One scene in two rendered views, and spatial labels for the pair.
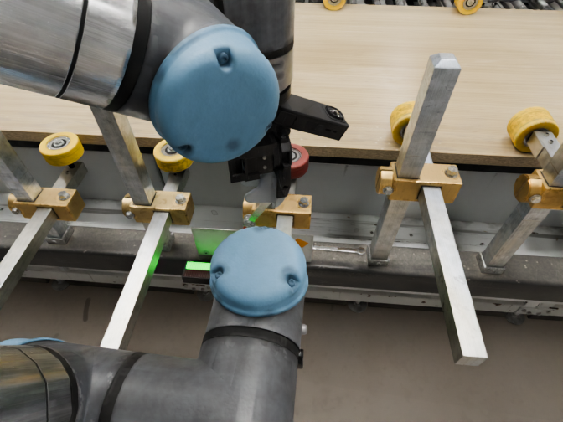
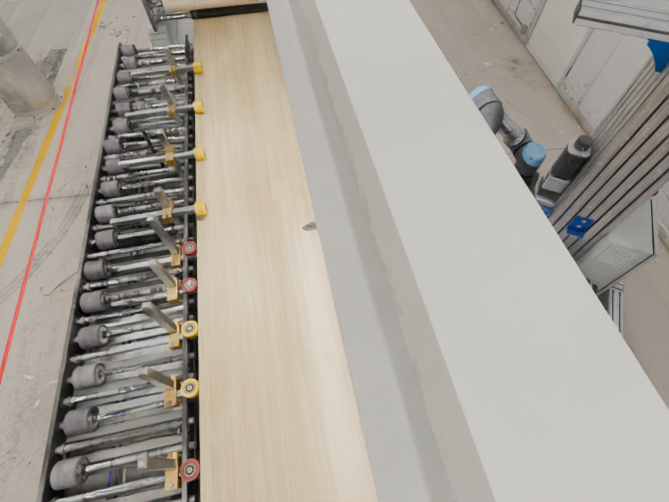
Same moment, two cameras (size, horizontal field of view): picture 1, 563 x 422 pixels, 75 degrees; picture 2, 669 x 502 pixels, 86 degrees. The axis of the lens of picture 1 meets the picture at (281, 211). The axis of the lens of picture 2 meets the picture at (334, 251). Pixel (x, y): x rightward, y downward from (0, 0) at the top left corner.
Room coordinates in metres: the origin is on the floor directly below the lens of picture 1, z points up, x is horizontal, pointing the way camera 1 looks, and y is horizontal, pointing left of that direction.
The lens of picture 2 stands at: (1.00, 1.27, 2.60)
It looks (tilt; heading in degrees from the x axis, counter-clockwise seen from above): 59 degrees down; 254
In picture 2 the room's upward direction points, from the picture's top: 1 degrees counter-clockwise
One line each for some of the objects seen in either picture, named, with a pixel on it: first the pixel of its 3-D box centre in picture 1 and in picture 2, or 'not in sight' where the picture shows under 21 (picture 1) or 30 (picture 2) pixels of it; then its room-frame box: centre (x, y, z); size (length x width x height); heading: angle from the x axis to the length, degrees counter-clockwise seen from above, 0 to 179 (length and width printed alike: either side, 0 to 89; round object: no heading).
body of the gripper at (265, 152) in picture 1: (255, 127); not in sight; (0.38, 0.03, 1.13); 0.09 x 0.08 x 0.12; 105
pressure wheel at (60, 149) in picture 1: (69, 161); not in sight; (0.63, 0.48, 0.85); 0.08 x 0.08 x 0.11
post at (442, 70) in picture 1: (402, 184); not in sight; (0.47, -0.22, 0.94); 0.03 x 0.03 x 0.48; 85
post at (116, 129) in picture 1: (139, 186); not in sight; (0.51, 0.28, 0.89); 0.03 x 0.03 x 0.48; 85
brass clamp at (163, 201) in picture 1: (158, 207); not in sight; (0.51, 0.26, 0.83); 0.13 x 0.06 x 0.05; 85
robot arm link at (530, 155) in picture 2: not in sight; (530, 157); (-0.38, 0.21, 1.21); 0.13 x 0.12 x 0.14; 83
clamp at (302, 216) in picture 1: (277, 208); not in sight; (0.49, 0.01, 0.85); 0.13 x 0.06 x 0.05; 85
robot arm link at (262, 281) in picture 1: (260, 295); not in sight; (0.15, 0.02, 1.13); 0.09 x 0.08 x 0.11; 173
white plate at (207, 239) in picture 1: (253, 245); not in sight; (0.47, 0.06, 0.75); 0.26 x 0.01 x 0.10; 85
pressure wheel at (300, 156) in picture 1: (289, 172); not in sight; (0.59, -0.02, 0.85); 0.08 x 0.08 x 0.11
